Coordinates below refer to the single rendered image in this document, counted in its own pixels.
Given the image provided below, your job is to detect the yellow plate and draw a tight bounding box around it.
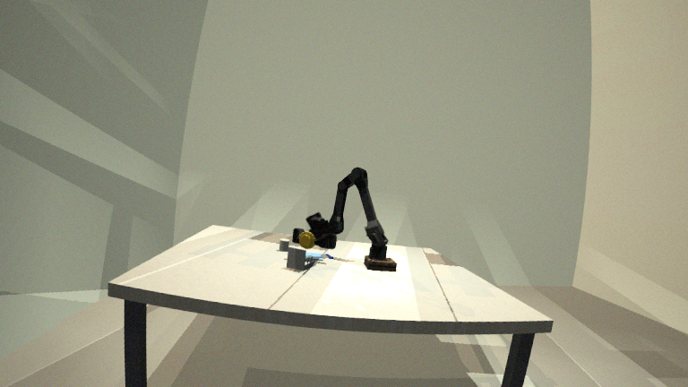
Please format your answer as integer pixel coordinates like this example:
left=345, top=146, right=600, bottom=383
left=299, top=232, right=314, bottom=249

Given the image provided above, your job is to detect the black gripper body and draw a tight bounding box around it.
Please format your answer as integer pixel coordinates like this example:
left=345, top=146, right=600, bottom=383
left=292, top=228, right=337, bottom=250

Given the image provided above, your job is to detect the grey cylinder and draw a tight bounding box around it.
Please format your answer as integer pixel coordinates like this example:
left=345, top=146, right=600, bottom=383
left=279, top=238, right=289, bottom=252

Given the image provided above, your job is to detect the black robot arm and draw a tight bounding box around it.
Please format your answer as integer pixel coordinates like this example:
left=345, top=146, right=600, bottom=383
left=306, top=168, right=388, bottom=262

